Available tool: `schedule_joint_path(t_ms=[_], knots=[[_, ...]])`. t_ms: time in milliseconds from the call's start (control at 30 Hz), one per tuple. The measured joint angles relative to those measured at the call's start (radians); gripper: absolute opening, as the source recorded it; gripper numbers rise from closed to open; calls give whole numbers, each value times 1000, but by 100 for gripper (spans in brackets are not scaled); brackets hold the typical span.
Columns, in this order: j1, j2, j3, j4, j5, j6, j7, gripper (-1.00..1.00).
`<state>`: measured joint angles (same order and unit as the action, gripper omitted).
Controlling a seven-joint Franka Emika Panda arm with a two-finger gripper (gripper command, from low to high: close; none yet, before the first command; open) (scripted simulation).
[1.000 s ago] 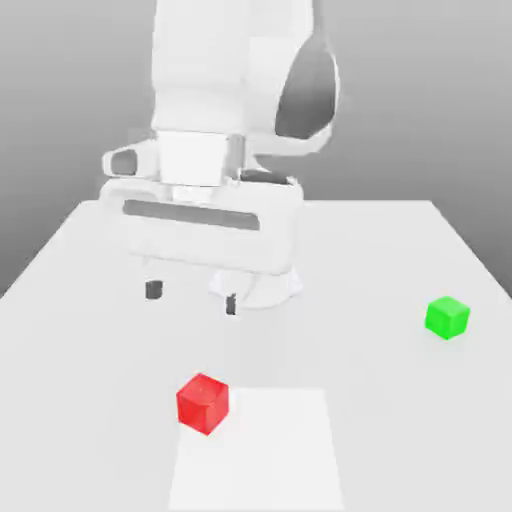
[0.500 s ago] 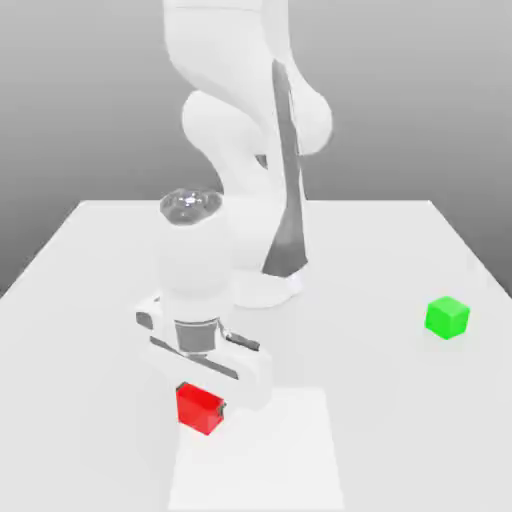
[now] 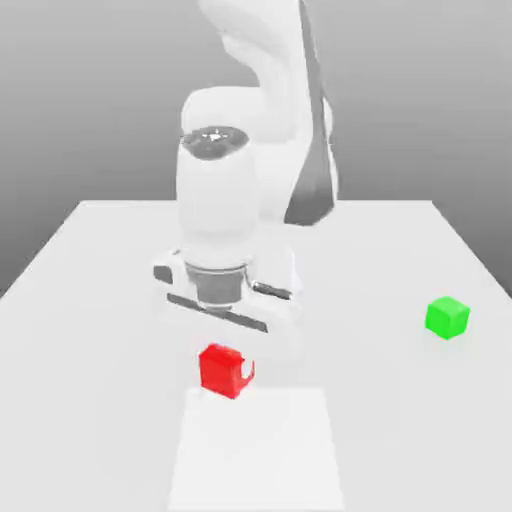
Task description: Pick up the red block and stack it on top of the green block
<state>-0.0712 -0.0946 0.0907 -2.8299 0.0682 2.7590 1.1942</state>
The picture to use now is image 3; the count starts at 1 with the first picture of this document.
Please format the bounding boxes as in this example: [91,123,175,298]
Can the small red cube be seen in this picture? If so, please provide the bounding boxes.
[198,342,256,401]

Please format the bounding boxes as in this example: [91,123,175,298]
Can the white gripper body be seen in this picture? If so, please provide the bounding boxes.
[164,290,303,363]

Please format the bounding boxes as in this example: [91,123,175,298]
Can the small green cube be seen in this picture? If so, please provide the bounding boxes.
[424,295,472,341]

